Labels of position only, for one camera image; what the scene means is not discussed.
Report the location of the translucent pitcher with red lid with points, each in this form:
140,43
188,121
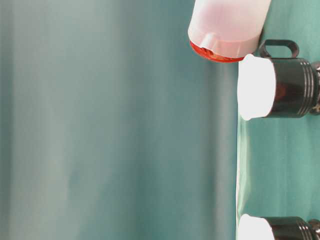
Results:
227,30

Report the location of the mug with black handle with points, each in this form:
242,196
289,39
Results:
278,84

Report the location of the green backdrop curtain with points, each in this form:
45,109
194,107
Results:
111,127

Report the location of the green tablecloth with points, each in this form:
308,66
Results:
278,159

